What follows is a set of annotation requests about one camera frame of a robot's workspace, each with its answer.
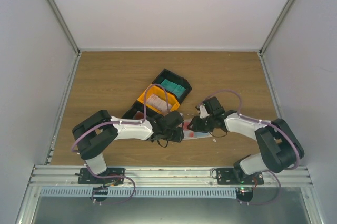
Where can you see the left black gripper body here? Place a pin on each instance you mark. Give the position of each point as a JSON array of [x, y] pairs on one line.
[[172, 137]]

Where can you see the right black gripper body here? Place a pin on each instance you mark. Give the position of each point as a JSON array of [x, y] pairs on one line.
[[206, 126]]

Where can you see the red white circle card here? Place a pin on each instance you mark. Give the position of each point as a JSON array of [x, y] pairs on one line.
[[187, 132]]

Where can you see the white pink cards stack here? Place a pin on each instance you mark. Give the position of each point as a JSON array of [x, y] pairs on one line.
[[158, 103]]

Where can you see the black bin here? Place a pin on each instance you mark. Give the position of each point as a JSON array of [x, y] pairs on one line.
[[137, 106], [167, 74]]

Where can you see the orange bin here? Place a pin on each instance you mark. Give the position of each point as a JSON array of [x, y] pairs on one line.
[[159, 91]]

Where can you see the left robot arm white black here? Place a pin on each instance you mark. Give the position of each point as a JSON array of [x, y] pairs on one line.
[[96, 133]]

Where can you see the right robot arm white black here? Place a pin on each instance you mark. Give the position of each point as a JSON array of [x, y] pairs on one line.
[[279, 147]]

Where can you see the red white cards stack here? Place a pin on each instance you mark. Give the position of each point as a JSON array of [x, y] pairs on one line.
[[138, 115]]

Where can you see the teal cards stack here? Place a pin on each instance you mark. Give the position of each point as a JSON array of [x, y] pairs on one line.
[[173, 88]]

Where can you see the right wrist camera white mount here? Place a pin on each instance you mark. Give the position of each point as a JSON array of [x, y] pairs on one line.
[[203, 112]]

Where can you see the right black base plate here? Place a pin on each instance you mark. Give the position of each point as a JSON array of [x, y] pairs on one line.
[[233, 176]]

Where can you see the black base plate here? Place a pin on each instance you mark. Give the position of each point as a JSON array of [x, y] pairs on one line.
[[233, 176], [111, 177]]

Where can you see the grey slotted cable duct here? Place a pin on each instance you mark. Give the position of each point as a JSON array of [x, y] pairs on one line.
[[123, 192]]

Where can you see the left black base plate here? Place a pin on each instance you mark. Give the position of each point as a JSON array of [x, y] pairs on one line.
[[111, 177]]

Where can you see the aluminium rail frame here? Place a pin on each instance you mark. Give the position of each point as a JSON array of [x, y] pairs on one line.
[[201, 177]]

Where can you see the right aluminium corner post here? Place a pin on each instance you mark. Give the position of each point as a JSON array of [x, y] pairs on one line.
[[280, 19]]

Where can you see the aluminium corner post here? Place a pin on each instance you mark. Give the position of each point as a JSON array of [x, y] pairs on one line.
[[60, 19], [280, 19]]

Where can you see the left aluminium corner post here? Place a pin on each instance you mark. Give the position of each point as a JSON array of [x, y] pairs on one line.
[[60, 19]]

